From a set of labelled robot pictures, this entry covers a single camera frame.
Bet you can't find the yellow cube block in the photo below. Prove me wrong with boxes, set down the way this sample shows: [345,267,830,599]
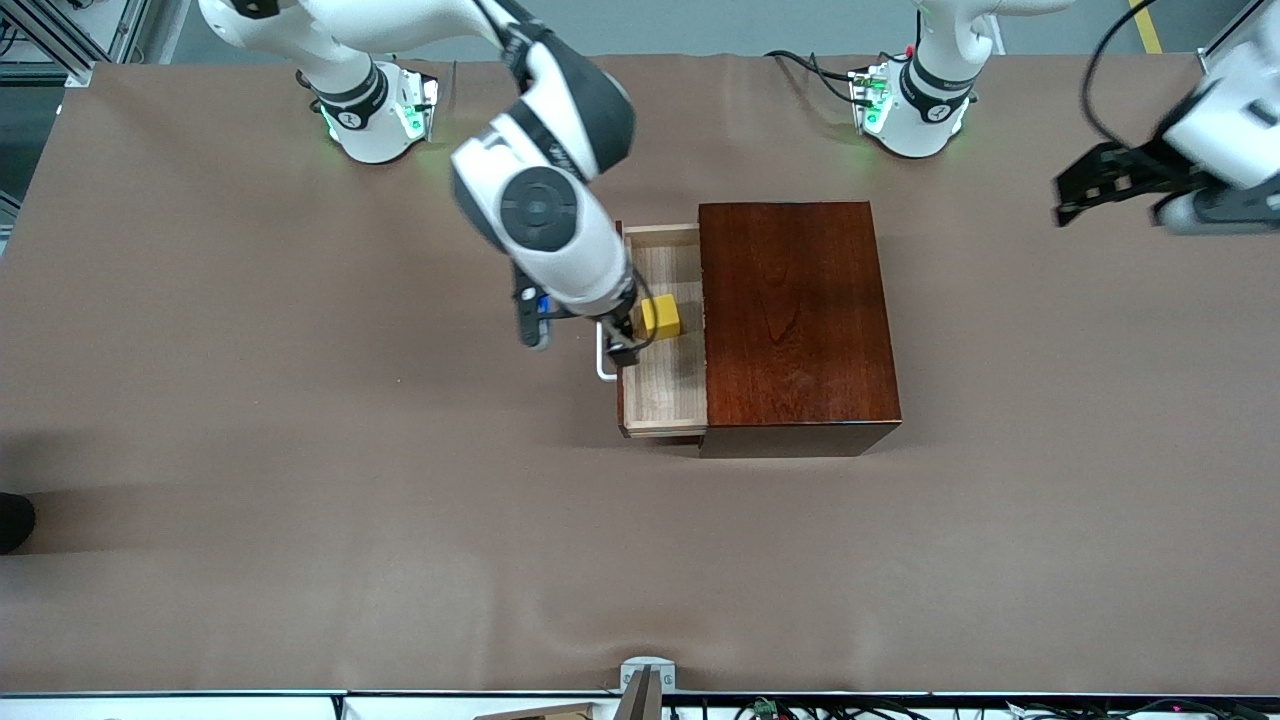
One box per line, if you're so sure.
[640,294,683,342]

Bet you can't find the light wood drawer white handle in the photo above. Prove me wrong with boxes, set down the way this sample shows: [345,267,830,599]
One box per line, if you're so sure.
[597,220,709,439]

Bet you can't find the yellow floor tape strip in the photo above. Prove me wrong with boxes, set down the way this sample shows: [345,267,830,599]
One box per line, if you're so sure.
[1128,0,1166,56]

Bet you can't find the dark brown wooden cabinet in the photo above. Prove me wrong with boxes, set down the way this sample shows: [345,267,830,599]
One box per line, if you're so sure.
[697,201,903,459]

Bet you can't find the brown table cloth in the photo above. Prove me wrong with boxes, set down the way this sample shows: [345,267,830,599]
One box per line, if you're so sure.
[0,52,1280,696]

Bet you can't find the brown wooden board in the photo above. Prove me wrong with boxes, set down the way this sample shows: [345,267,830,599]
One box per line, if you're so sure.
[475,703,601,720]

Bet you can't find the black rounded object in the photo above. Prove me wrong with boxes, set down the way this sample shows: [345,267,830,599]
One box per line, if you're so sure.
[0,493,37,556]

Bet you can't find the black left arm base cable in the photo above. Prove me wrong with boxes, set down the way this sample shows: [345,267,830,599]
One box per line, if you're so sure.
[765,50,871,106]

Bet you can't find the aluminium frame profile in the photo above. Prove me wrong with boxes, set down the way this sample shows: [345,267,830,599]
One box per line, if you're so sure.
[0,0,151,89]

